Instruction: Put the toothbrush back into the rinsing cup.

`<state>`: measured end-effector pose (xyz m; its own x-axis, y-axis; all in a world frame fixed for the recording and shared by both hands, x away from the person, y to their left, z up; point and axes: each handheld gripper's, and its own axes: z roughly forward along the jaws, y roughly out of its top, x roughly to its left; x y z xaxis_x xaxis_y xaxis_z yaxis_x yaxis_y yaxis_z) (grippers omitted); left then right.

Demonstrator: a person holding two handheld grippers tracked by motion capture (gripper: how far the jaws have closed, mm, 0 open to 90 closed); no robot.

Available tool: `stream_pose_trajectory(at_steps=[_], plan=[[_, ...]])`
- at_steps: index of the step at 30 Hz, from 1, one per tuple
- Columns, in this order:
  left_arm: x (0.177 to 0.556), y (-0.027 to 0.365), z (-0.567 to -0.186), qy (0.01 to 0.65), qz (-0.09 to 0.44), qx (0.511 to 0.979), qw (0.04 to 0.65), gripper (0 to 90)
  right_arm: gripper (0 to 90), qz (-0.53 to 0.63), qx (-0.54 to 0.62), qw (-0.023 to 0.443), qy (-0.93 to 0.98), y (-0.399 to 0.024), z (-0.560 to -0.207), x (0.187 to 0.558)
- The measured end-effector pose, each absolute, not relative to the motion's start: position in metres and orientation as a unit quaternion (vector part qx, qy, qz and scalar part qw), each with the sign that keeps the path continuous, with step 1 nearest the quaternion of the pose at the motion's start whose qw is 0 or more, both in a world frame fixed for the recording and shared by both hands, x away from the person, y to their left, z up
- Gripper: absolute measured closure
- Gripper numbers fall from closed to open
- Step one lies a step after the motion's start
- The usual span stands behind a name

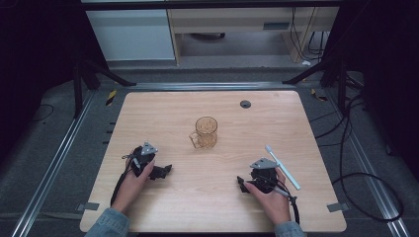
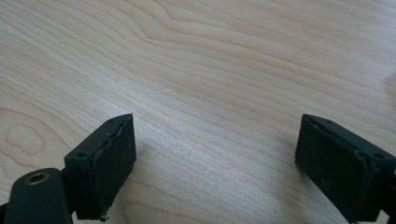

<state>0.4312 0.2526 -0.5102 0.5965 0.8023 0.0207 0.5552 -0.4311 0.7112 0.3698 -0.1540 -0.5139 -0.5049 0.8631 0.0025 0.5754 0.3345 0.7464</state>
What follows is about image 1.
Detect white cabinet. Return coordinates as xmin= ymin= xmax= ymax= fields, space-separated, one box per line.
xmin=85 ymin=8 xmax=176 ymax=62

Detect thin black floor cable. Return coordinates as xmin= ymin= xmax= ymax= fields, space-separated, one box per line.
xmin=31 ymin=103 xmax=55 ymax=123

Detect black floor cable loop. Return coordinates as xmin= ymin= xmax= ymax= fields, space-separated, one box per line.
xmin=331 ymin=94 xmax=405 ymax=223

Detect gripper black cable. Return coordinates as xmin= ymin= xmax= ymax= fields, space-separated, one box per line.
xmin=258 ymin=176 xmax=301 ymax=226
xmin=110 ymin=153 xmax=136 ymax=207

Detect hanging black cables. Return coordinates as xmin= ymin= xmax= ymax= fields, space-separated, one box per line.
xmin=290 ymin=6 xmax=330 ymax=63

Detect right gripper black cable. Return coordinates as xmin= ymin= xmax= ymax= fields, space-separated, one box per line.
xmin=258 ymin=176 xmax=301 ymax=226

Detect amber glass mug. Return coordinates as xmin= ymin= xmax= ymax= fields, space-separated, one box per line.
xmin=189 ymin=116 xmax=219 ymax=150

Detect aluminium floor rail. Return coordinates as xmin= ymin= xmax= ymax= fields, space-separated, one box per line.
xmin=125 ymin=81 xmax=297 ymax=92
xmin=9 ymin=89 xmax=97 ymax=237
xmin=324 ymin=88 xmax=413 ymax=237

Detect person's right hand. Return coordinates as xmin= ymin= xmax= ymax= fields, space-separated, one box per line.
xmin=244 ymin=167 xmax=293 ymax=227

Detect grey tape strip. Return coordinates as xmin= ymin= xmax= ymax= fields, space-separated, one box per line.
xmin=326 ymin=201 xmax=351 ymax=213
xmin=76 ymin=201 xmax=101 ymax=212

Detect white pen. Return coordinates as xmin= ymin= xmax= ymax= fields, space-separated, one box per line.
xmin=264 ymin=144 xmax=302 ymax=192

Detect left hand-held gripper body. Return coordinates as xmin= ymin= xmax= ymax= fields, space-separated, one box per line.
xmin=129 ymin=141 xmax=159 ymax=179

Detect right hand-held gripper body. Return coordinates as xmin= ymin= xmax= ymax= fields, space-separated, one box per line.
xmin=248 ymin=157 xmax=287 ymax=196

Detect yellow black hazard tape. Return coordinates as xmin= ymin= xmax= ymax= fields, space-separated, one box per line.
xmin=105 ymin=89 xmax=119 ymax=107
xmin=310 ymin=88 xmax=329 ymax=103

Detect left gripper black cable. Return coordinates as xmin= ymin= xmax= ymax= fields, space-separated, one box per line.
xmin=110 ymin=153 xmax=136 ymax=207

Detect person's left hand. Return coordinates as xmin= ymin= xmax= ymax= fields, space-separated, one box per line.
xmin=111 ymin=149 xmax=156 ymax=215

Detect black metal stand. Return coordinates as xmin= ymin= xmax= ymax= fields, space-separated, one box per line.
xmin=72 ymin=48 xmax=137 ymax=120
xmin=282 ymin=45 xmax=351 ymax=115

